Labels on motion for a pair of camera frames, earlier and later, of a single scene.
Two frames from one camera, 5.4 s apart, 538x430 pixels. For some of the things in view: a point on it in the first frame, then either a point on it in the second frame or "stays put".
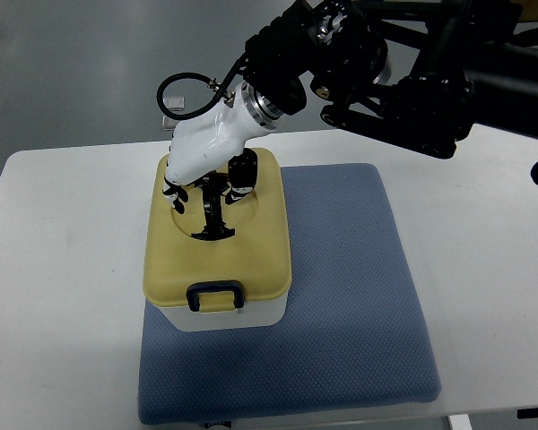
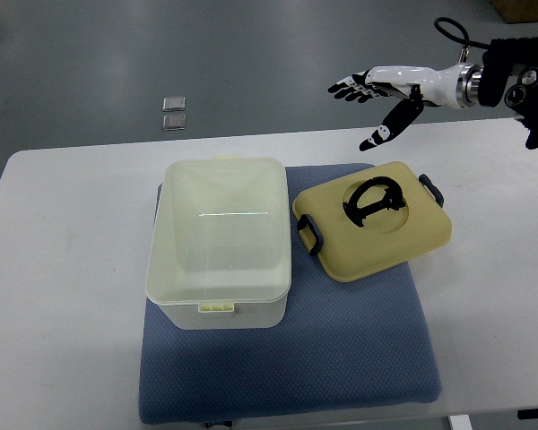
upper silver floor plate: (174, 103) stays put
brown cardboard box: (536, 10) stays put
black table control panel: (536, 412) stays put
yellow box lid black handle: (252, 267) -> (369, 221)
